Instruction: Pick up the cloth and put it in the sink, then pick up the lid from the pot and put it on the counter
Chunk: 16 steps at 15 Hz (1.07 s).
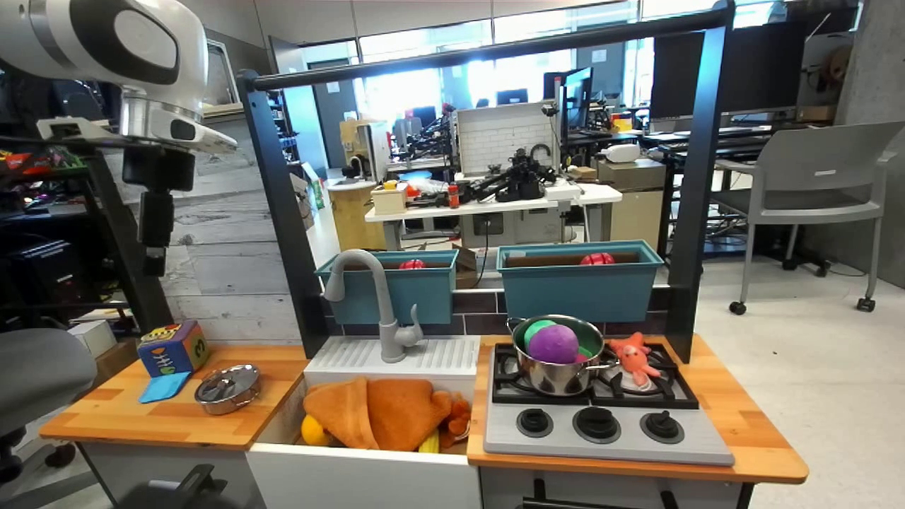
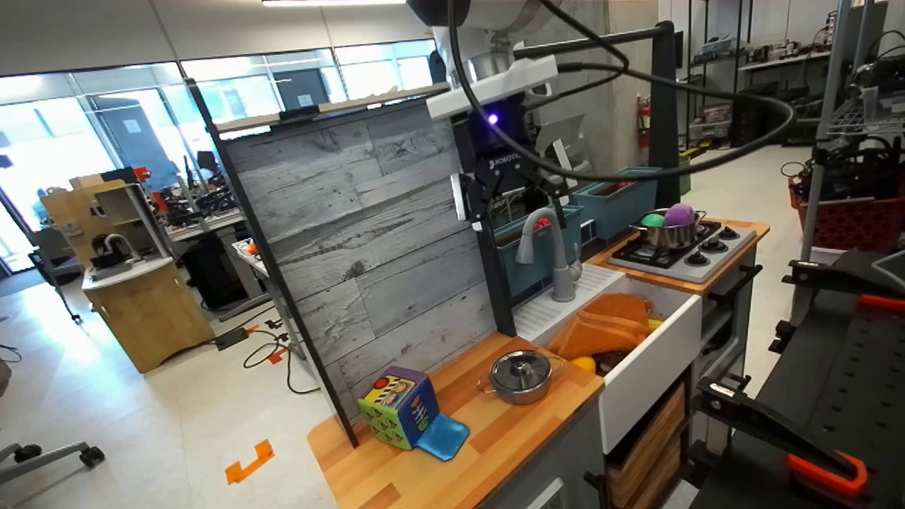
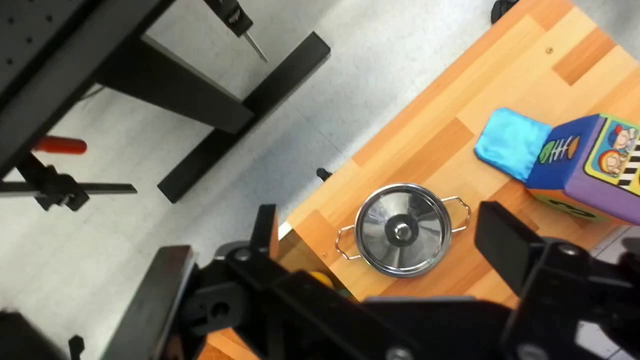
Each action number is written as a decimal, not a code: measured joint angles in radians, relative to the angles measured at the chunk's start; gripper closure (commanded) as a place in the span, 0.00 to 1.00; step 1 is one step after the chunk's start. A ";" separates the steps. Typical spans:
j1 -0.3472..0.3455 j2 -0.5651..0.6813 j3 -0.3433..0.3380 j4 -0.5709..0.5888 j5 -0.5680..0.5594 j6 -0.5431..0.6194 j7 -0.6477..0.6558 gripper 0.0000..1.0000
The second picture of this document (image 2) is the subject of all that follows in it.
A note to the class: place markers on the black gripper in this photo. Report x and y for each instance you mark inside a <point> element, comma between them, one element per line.
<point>491,141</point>

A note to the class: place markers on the orange cloth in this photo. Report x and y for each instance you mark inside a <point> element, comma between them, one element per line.
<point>603,325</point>

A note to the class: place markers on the grey round bowl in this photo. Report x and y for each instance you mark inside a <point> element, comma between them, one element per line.
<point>522,367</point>

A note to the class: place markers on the small steel pot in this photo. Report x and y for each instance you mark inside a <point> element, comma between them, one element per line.
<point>522,396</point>

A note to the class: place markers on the white sink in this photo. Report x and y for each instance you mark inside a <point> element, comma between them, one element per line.
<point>651,367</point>

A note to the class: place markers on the grey faucet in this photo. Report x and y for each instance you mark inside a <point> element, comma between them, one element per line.
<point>565,273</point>

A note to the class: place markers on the green toy ball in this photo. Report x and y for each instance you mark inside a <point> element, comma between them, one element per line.
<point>651,222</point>

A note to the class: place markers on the red fire extinguisher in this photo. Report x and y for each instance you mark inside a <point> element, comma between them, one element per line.
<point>644,117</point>

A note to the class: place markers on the purple ball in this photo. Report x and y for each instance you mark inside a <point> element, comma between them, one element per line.
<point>681,216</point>

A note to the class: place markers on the grey stove top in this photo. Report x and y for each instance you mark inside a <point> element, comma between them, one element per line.
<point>681,260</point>

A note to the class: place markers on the black stove knob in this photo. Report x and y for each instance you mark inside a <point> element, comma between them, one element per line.
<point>730,233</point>
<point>696,258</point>
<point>716,244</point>

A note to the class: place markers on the yellow toy corn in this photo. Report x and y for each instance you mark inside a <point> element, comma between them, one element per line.
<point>584,363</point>

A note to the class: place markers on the colourful toy cube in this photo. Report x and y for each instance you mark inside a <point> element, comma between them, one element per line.
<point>401,404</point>

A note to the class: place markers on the wooden toy kitchen unit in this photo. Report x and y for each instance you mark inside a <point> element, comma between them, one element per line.
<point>491,441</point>

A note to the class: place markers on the dark monitor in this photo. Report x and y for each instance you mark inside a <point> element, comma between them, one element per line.
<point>300,89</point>

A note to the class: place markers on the metal shelving rack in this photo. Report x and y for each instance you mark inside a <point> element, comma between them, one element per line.
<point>801,65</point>

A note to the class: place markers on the red crate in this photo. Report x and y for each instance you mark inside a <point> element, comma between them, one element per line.
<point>850,222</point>

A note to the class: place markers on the orange black clamp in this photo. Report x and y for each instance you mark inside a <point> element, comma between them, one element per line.
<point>881,304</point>
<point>801,454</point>

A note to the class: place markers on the black pegboard table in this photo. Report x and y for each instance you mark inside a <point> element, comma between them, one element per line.
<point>850,396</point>

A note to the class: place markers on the wooden play kitchen cabinet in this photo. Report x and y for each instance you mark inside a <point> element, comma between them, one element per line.
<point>143,312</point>

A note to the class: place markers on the dark office chair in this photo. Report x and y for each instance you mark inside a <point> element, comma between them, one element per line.
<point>57,264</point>

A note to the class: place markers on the black chair wheel base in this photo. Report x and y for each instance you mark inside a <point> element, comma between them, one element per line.
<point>47,459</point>

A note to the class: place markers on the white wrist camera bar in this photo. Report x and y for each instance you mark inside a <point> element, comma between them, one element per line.
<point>491,85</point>

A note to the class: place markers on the grey wood wall panel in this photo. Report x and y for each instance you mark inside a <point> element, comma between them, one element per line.
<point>377,244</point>

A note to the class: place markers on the black panel edge post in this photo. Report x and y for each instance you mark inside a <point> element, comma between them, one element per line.
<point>283,284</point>

